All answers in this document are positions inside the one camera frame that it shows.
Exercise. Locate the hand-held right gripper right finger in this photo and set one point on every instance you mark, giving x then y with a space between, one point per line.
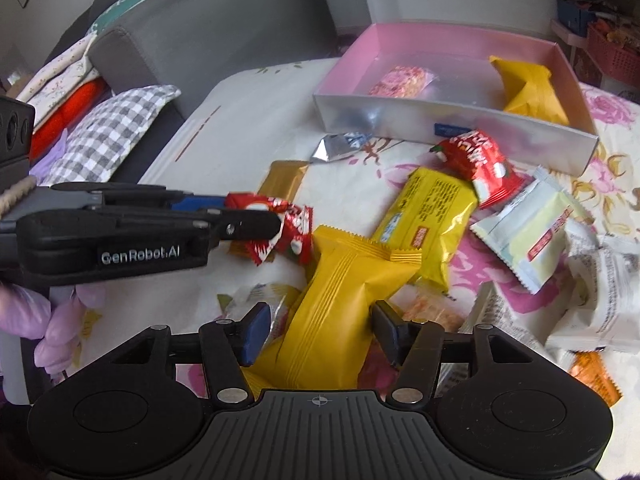
386 331

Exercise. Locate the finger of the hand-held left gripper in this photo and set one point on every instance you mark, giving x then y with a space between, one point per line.
250 225
197 202

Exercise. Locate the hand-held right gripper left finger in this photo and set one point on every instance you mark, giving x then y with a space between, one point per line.
256 334

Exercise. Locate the red white snack packet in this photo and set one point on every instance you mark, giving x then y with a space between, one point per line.
295 240

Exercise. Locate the gold snack bar packet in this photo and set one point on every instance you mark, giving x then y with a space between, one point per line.
285 175

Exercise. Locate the yellow ribbed snack packet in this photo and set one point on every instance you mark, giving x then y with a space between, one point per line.
325 310
530 90

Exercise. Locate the pink cardboard box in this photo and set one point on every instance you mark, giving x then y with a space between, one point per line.
450 130

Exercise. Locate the white printed snack packet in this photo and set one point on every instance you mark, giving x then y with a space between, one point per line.
600 285
500 310

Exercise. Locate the person's left hand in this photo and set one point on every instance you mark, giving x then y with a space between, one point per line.
60 330

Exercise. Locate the clear yellow snack packet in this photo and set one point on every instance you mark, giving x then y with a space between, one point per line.
270 295

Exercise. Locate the clear orange snack packet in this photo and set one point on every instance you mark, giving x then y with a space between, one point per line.
430 312

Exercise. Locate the floral bed sheet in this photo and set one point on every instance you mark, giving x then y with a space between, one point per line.
240 110

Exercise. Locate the lilac cloth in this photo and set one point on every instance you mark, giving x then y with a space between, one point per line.
50 160

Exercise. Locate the grey checked pillow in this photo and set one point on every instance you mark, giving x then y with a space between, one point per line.
115 130

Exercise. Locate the silver foil packet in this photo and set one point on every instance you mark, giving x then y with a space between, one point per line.
335 145

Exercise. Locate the yellow flat printed packet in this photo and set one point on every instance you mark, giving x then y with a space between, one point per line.
430 210

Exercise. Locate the red blanket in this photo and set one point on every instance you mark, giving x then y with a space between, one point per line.
75 102

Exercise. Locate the white pale green packet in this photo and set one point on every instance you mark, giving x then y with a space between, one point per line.
525 230

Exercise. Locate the grey sofa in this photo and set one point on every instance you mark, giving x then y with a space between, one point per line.
210 25

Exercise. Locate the floral folded quilt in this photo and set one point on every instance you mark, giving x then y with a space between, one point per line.
60 70

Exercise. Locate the red puffed snack packet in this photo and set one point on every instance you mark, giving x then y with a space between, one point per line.
475 165

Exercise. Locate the pink snack packet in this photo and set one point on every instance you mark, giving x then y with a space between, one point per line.
400 82

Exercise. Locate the green cushion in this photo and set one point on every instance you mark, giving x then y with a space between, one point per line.
130 2

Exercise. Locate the pink printed stool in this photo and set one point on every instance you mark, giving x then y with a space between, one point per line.
565 35

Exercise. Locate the large pink plastic basket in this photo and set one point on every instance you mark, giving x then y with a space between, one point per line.
612 55

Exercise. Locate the blue box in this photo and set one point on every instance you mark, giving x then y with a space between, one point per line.
575 16

